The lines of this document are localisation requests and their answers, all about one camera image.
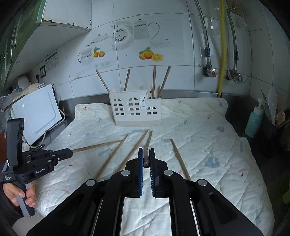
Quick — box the wooden chopstick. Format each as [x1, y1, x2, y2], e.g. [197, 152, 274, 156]
[94, 135, 128, 180]
[157, 66, 171, 98]
[72, 140, 122, 153]
[171, 139, 191, 180]
[123, 69, 131, 91]
[143, 130, 153, 168]
[151, 65, 156, 99]
[95, 69, 111, 93]
[117, 129, 148, 171]

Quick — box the person's left hand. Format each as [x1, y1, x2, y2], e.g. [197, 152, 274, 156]
[3, 181, 37, 207]

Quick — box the cream house-shaped utensil holder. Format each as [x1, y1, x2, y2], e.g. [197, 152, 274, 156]
[109, 90, 161, 126]

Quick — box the white microwave oven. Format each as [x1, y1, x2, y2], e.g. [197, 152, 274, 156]
[11, 84, 61, 145]

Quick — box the cream quilted mat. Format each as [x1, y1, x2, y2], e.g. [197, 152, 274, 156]
[33, 97, 276, 236]

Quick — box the teal spray bottle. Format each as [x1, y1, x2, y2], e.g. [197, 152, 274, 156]
[245, 98, 264, 138]

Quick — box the metal water valve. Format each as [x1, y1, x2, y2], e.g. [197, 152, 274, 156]
[202, 65, 217, 78]

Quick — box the black utensil container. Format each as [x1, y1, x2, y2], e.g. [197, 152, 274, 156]
[263, 117, 290, 173]

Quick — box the metal angle valve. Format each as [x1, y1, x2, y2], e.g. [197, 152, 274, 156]
[226, 69, 243, 84]

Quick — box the yellow gas pipe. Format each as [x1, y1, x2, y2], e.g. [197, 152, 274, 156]
[217, 0, 227, 97]

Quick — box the white rice paddle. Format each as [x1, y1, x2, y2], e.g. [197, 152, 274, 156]
[268, 88, 278, 125]

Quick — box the wooden spoon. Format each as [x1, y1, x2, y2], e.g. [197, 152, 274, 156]
[276, 111, 286, 126]

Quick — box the wall power socket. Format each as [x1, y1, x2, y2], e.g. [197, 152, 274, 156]
[40, 65, 46, 78]

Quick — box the metal braided hose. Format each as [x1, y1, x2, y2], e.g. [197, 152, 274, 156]
[194, 0, 212, 66]

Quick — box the green wall cabinet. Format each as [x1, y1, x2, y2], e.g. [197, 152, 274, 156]
[1, 1, 92, 90]

